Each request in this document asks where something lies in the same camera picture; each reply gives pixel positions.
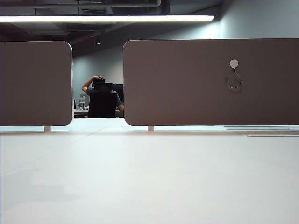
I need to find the black office chair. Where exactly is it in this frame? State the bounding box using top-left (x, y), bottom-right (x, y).
top-left (87, 81), bottom-right (118, 119)

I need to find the wide brown desk divider panel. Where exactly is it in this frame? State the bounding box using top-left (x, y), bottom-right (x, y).
top-left (122, 37), bottom-right (299, 127)

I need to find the black computer monitor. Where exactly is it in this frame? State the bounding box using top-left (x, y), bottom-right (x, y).
top-left (112, 84), bottom-right (125, 104)

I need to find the background desk clutter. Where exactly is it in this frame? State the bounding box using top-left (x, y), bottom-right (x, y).
top-left (73, 92), bottom-right (90, 112)

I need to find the seated person in grey shirt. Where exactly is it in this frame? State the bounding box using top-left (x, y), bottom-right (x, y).
top-left (81, 75), bottom-right (125, 117)

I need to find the narrow brown desk divider panel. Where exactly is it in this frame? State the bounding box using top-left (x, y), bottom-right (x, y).
top-left (0, 40), bottom-right (74, 127)

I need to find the long ceiling light strip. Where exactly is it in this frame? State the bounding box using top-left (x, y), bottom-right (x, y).
top-left (0, 14), bottom-right (215, 23)

